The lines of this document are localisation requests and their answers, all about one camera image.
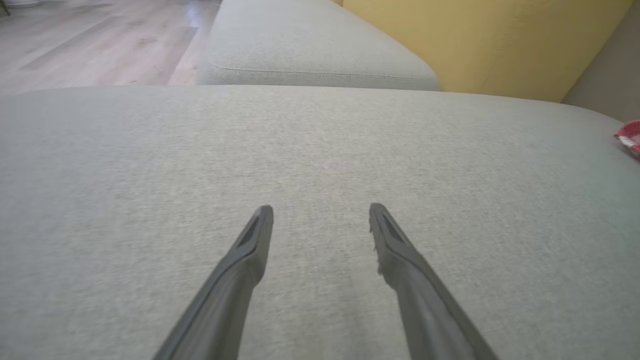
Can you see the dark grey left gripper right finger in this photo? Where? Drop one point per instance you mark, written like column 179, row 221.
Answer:
column 430, row 305

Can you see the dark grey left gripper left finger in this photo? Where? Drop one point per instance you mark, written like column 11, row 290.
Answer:
column 225, row 300

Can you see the red basketball jersey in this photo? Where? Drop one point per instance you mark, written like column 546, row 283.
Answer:
column 631, row 137

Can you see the wide grey sofa seat cushion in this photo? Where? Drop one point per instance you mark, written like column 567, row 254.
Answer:
column 320, row 150

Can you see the yellow sofa back cushion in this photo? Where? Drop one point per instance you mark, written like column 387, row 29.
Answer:
column 490, row 45

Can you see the narrow grey sofa seat cushion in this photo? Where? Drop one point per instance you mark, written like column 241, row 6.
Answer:
column 310, row 45

